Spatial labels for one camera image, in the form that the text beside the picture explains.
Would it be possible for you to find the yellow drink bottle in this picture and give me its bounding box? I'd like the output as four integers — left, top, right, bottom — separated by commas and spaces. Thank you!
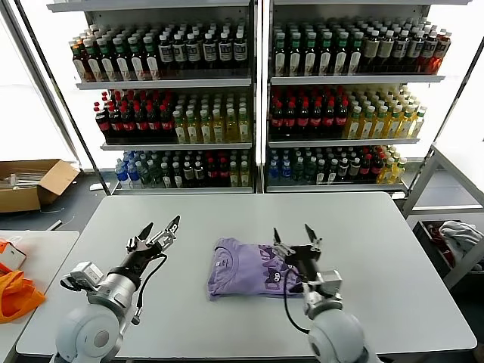
396, 105, 416, 140
225, 107, 239, 144
372, 106, 389, 140
359, 106, 376, 140
346, 106, 363, 140
185, 109, 200, 144
237, 107, 252, 144
172, 109, 188, 144
211, 108, 225, 144
199, 109, 213, 144
409, 106, 427, 140
384, 105, 402, 140

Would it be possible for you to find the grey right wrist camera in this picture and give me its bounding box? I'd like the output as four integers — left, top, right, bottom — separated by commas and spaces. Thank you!
315, 268, 343, 299

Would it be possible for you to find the dark slanted frame pole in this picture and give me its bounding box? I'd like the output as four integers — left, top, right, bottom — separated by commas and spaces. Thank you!
14, 0, 111, 197
427, 33, 484, 160

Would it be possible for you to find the red garment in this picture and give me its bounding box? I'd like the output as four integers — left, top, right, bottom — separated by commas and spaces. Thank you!
425, 222, 457, 265

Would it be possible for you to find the white grey garment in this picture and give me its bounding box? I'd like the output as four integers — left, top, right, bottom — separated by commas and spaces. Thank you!
437, 221, 484, 262

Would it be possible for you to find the green label tea bottle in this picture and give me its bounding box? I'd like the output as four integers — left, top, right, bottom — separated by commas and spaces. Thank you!
333, 32, 349, 79
112, 36, 130, 82
142, 34, 160, 81
318, 32, 334, 79
83, 37, 101, 83
272, 32, 288, 79
348, 32, 363, 78
287, 32, 303, 79
302, 32, 318, 79
127, 35, 145, 82
97, 36, 115, 82

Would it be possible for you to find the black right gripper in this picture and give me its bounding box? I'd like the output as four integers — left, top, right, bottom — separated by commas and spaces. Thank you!
273, 223, 323, 285

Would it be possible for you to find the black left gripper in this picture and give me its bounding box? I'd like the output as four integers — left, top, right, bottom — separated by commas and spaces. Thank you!
120, 214, 182, 275

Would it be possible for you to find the dark bottle black white label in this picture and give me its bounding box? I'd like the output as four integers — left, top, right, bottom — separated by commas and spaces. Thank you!
157, 33, 174, 79
172, 33, 188, 77
407, 31, 425, 75
202, 32, 219, 76
217, 32, 233, 76
232, 31, 247, 75
185, 33, 201, 76
392, 30, 410, 75
420, 32, 438, 75

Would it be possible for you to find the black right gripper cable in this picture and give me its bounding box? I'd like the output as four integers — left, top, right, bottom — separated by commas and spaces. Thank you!
281, 264, 313, 336

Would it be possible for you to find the white and orange carton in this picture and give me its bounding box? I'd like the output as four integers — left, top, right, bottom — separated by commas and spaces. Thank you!
0, 238, 28, 270

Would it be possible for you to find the black left camera cable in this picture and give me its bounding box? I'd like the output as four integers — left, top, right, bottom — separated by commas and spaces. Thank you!
59, 275, 82, 292

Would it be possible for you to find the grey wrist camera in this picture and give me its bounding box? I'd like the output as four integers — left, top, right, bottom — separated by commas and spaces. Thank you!
70, 261, 105, 292
315, 268, 343, 299

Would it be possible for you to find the grey metal shelf unit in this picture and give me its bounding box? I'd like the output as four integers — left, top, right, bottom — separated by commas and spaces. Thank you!
47, 0, 262, 196
262, 0, 473, 194

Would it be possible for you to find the green tinted water bottle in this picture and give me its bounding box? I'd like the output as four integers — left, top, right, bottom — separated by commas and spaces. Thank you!
138, 160, 152, 189
293, 157, 306, 185
304, 157, 317, 185

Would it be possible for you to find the orange red tea bottle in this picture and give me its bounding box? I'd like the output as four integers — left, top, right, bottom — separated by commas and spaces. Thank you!
430, 33, 451, 76
70, 37, 88, 83

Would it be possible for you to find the dark bottle beige label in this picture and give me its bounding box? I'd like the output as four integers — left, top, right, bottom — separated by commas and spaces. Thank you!
377, 29, 395, 75
363, 29, 380, 75

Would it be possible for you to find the orange cloth bag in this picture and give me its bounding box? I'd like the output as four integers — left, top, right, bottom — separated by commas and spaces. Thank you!
0, 262, 47, 324

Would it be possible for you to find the small cola bottle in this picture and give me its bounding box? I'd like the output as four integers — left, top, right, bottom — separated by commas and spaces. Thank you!
206, 157, 219, 188
358, 154, 372, 182
370, 154, 383, 182
217, 157, 230, 188

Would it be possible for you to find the purple t-shirt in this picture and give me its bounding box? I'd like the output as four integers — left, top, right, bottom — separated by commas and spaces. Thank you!
206, 237, 322, 303

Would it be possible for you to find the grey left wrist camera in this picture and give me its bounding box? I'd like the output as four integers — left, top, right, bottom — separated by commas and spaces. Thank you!
70, 261, 105, 292

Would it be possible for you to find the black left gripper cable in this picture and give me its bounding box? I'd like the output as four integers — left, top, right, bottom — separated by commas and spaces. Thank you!
131, 253, 168, 326

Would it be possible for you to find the white packing material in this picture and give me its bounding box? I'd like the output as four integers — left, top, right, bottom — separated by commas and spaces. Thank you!
0, 172, 50, 190

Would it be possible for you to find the open cardboard box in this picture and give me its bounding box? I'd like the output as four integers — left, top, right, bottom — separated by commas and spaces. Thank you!
0, 159, 81, 215

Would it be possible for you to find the black plastic crate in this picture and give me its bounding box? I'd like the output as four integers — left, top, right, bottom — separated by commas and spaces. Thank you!
411, 219, 484, 281

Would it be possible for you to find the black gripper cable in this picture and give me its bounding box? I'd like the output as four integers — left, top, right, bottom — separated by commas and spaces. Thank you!
281, 264, 313, 336
131, 253, 168, 326

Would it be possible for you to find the grey metal table frame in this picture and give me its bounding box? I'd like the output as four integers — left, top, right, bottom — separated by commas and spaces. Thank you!
400, 141, 484, 290

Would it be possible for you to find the red cap cola bottle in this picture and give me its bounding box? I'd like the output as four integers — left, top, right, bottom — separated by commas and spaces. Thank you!
120, 104, 135, 141
270, 100, 285, 138
134, 104, 148, 141
94, 106, 111, 141
322, 100, 337, 138
159, 104, 174, 141
296, 100, 311, 138
335, 100, 349, 138
107, 105, 123, 141
309, 100, 324, 138
146, 104, 161, 141
283, 100, 298, 138

